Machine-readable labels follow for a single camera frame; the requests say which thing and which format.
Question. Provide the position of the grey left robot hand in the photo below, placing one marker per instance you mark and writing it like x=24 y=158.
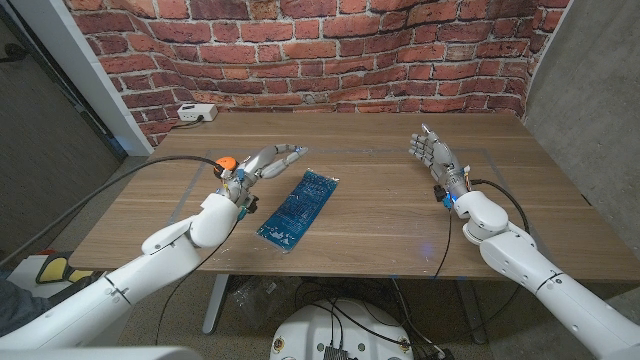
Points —
x=260 y=165

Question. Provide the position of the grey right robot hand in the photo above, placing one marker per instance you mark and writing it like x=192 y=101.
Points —
x=442 y=157

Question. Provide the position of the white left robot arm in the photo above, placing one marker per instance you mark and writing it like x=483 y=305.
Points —
x=150 y=265

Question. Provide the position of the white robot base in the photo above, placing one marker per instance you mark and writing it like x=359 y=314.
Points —
x=310 y=330

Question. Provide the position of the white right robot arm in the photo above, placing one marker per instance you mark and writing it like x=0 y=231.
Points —
x=540 y=280

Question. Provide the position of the orange push button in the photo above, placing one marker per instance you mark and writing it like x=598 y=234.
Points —
x=228 y=162

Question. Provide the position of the white power strip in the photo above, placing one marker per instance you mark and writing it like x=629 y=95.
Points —
x=196 y=112

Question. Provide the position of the red brick printed backdrop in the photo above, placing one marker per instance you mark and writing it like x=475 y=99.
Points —
x=320 y=55

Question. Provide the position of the clear plastic bag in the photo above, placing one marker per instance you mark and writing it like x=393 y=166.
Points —
x=260 y=300

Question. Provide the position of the grey table leg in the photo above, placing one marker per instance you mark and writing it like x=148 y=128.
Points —
x=215 y=305
x=470 y=310

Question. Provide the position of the yellow foot pedal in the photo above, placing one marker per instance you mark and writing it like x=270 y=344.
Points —
x=52 y=269

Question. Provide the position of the white robot torso edge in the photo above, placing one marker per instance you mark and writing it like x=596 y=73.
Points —
x=100 y=354

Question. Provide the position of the person's leg in jeans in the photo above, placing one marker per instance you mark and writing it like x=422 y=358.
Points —
x=20 y=307

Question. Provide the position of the white door frame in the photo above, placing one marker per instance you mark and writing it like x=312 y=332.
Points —
x=85 y=70

